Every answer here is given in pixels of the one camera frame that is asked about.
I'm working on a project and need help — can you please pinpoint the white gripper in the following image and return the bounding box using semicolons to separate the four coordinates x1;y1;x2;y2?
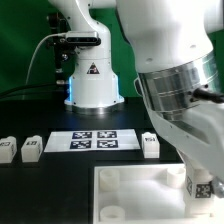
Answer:
147;102;224;198

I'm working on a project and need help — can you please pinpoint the white square tabletop tray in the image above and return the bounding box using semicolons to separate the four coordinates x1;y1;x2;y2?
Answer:
93;164;224;224

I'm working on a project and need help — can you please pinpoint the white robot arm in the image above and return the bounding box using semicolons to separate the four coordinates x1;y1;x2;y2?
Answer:
49;0;224;197

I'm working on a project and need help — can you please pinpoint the white sheet with markers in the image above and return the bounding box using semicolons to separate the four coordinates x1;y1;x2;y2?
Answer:
45;129;140;153

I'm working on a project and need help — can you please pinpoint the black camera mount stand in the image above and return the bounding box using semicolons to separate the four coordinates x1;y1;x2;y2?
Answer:
47;12;75;88

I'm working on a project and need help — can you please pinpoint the black cable bundle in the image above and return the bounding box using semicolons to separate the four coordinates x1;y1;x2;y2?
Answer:
0;83;69;100

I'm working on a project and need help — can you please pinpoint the black camera on mount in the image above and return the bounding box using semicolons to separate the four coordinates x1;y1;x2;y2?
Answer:
65;31;101;46

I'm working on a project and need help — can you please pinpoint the white camera cable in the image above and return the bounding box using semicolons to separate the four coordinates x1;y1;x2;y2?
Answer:
21;32;67;100

